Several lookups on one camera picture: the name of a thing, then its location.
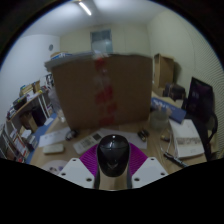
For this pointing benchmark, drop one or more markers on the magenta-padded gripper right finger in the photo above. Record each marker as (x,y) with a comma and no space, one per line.
(150,170)

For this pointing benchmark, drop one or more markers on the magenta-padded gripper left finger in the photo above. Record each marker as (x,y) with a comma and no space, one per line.
(75,171)

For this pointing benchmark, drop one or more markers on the black computer mouse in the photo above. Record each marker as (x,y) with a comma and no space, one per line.
(112,153)

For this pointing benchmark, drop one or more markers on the black marker pen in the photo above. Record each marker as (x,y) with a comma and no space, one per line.
(175,159)

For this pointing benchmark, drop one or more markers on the small black clip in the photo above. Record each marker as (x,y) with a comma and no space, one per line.
(143,134)

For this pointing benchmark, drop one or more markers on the black binder clip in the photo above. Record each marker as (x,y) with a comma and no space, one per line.
(71,134)

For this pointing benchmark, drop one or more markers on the white open notebook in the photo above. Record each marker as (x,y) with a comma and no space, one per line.
(186,138)

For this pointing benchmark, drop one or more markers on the clear plastic cup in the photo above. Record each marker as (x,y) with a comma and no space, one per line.
(159,120)

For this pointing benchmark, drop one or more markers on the blue flat box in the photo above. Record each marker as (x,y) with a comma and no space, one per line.
(173,110)

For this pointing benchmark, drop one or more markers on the cluttered shelf unit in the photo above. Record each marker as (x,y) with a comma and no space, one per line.
(15,143)

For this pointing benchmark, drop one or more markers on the tall clear plastic jar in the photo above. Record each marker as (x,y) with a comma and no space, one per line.
(56,103)

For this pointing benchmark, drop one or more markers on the wooden side desk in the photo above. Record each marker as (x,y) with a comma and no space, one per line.
(30,103)

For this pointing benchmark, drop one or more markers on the large brown cardboard box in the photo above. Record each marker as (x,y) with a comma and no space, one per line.
(100,90)

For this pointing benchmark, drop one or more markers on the open brown cardboard box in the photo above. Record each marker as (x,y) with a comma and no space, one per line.
(163,70)

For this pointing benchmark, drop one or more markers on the ceiling tube light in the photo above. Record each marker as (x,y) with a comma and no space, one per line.
(84,8)

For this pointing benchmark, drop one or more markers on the round wall clock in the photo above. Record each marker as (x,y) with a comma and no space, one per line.
(51,47)

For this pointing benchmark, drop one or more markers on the wall window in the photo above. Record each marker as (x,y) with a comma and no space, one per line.
(101,40)

